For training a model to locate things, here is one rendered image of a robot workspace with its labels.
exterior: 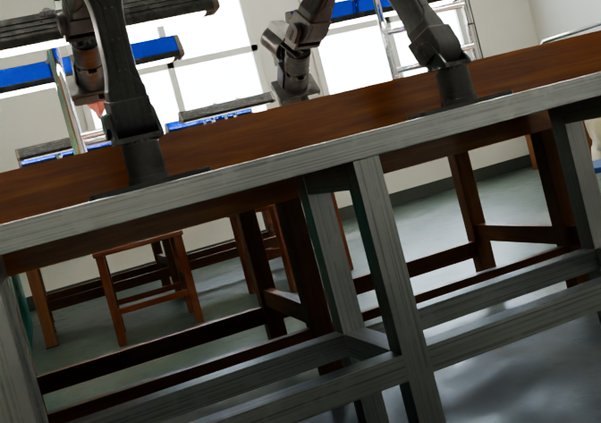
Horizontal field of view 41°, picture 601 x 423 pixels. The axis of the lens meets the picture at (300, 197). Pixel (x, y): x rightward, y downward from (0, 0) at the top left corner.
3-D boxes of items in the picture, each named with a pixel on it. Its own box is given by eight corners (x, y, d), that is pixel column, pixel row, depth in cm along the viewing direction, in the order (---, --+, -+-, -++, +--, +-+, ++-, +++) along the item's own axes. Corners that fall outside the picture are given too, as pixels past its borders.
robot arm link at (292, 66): (275, 66, 183) (276, 42, 178) (295, 56, 185) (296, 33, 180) (294, 83, 180) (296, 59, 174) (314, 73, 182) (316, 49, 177)
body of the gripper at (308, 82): (269, 88, 188) (270, 63, 182) (309, 78, 190) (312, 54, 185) (279, 105, 184) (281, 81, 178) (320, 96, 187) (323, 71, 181)
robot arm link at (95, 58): (70, 55, 161) (64, 28, 156) (98, 49, 163) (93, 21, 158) (79, 76, 157) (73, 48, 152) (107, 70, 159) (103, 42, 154)
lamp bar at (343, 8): (467, -5, 267) (461, -26, 266) (293, 31, 249) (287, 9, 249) (455, 1, 274) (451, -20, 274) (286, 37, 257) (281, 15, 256)
